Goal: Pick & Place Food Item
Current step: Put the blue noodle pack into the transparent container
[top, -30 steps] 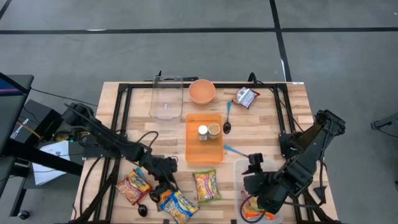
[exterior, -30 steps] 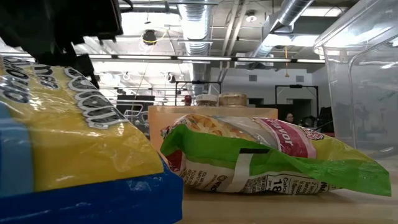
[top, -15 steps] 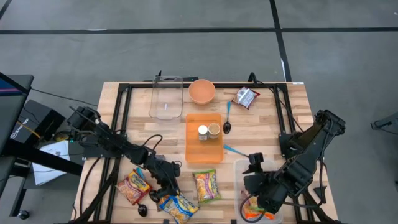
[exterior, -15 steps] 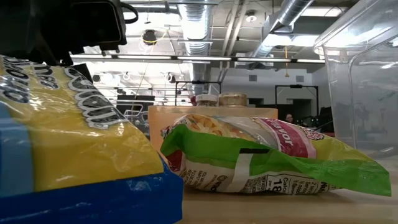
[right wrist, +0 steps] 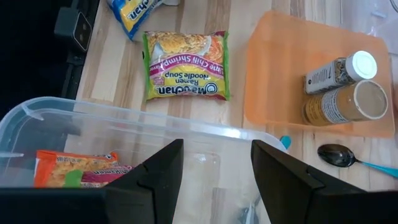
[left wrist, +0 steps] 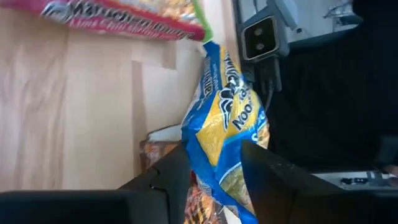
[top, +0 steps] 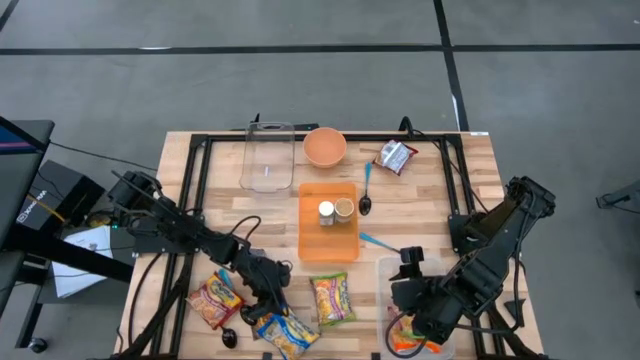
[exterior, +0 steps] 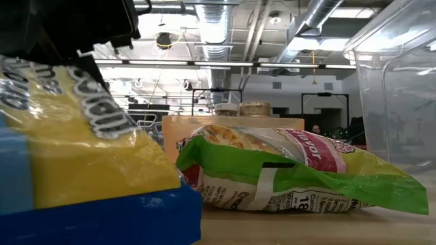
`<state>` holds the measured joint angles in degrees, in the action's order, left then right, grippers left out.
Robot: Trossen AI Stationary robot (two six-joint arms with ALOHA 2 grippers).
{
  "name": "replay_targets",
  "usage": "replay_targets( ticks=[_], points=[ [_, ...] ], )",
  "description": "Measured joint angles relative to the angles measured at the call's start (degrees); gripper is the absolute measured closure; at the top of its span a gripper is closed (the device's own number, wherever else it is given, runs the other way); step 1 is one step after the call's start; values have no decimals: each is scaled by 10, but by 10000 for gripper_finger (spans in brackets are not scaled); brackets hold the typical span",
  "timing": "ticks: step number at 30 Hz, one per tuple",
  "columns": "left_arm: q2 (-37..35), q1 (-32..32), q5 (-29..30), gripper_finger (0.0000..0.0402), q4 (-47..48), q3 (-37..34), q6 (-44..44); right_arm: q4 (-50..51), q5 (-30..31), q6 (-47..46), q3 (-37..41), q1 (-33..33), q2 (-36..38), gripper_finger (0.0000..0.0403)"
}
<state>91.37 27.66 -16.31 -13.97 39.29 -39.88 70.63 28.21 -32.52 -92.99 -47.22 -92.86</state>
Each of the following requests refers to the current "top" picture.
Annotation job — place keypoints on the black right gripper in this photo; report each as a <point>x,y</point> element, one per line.
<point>425,305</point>

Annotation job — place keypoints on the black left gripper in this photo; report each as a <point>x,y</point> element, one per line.
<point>267,282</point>

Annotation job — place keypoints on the blue yellow noodle packet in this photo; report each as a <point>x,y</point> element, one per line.
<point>287,332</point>

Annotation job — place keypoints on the orange noodle packet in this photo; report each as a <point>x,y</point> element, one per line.
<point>400,345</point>

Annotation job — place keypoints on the green yellow noodle packet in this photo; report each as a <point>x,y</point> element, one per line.
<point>332,299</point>

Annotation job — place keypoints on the red yellow noodle packet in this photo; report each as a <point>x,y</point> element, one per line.
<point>215,300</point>

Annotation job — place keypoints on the seasoning jar white lid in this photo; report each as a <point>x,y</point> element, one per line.
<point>326,210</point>

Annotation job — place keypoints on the spice jar beige lid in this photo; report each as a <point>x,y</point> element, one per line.
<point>344,207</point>

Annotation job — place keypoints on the silver red snack packet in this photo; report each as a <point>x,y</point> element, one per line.
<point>395,156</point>

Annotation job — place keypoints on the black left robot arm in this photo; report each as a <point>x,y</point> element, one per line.
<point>175,222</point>

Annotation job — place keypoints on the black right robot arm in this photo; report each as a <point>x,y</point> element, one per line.
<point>490,260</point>

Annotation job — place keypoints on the clear rectangular plastic container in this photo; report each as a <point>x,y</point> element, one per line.
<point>382,295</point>

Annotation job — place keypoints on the orange plastic tray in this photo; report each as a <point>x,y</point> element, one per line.
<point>325,245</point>

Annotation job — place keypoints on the peach orange bowl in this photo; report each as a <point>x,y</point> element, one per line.
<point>324,147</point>

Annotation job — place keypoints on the white paper sheet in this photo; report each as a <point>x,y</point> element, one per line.
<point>82,270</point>

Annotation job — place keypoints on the grey floor stand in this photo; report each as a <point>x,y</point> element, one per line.
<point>622,197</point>

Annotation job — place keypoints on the black caster wheel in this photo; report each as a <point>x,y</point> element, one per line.
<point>37,344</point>

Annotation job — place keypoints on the black control box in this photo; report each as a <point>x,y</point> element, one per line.
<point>35,212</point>

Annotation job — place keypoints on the black desk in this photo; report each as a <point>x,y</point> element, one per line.
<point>20,190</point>

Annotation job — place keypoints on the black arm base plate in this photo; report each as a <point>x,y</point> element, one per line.
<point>150,245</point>
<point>457,225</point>

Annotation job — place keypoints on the black aluminium table frame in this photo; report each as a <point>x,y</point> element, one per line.
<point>360,137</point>

